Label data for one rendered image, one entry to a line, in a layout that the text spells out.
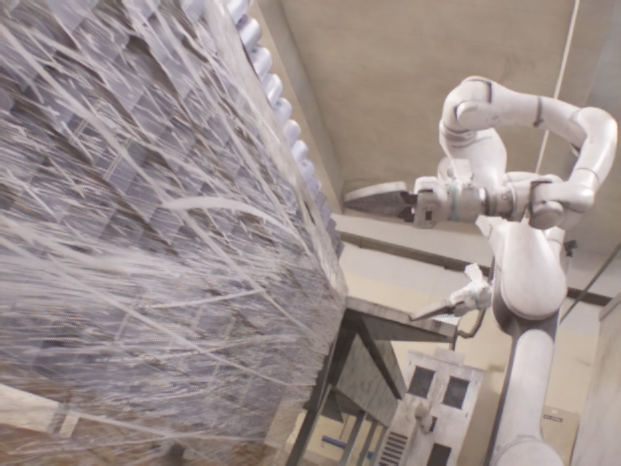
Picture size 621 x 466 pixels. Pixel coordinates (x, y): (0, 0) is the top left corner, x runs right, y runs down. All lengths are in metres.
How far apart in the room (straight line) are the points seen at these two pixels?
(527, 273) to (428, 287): 7.30
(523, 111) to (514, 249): 0.32
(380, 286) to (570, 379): 3.59
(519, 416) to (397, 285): 7.43
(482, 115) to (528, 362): 0.57
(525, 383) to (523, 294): 0.20
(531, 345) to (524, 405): 0.13
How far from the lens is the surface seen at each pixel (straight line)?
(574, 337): 8.45
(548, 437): 7.70
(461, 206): 0.86
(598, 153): 1.08
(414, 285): 8.42
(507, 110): 1.17
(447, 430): 6.45
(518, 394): 1.10
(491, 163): 1.30
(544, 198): 0.91
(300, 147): 1.07
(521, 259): 1.13
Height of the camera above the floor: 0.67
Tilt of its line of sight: 20 degrees up
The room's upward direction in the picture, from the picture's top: 23 degrees clockwise
